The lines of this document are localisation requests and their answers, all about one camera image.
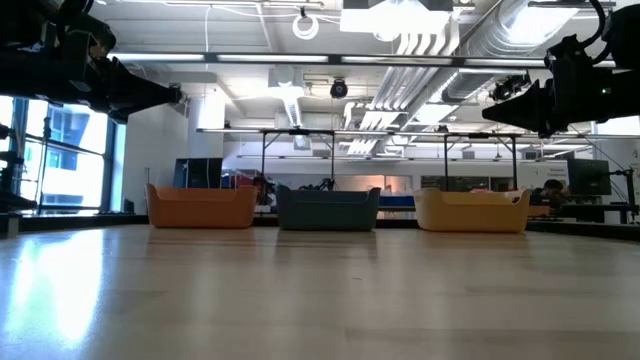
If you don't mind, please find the black computer monitor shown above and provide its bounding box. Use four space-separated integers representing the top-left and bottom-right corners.
566 157 613 197

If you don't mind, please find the large glass window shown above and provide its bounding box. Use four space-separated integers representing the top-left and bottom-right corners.
0 95 126 214

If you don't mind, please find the black overhead gantry frame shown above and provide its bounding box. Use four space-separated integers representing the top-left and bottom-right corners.
441 131 522 192
259 128 337 192

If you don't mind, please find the overhead light bar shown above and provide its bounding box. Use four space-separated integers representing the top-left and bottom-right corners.
106 50 617 70

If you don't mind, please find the orange plastic bin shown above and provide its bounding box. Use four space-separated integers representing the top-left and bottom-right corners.
144 182 260 230

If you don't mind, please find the teal plastic bin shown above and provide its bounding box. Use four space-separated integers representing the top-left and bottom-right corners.
274 184 382 232

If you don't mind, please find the black tripod stand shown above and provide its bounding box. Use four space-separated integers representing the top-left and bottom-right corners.
35 115 55 216

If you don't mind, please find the black ceiling mounted device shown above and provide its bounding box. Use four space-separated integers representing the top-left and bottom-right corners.
489 74 531 104

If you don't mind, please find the person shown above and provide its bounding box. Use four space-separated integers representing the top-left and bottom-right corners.
528 178 569 207
251 174 277 207

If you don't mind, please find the black blue cabinet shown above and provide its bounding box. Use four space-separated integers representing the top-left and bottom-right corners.
173 157 225 190

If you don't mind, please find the white coiled cable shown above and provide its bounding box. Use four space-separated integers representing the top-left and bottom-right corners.
291 6 321 42

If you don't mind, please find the black round overhead camera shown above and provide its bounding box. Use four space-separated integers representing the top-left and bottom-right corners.
329 77 350 100

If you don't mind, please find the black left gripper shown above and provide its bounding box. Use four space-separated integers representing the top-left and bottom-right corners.
0 27 184 126

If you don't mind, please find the yellow plastic bin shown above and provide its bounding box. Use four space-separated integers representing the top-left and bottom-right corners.
413 186 532 234

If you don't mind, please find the black desk under monitor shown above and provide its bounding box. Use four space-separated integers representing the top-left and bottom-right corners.
529 202 640 225

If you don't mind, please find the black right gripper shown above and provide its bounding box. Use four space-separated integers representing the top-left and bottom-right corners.
482 34 640 140

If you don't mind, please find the silver ventilation duct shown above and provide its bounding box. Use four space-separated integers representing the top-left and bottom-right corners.
439 0 591 104

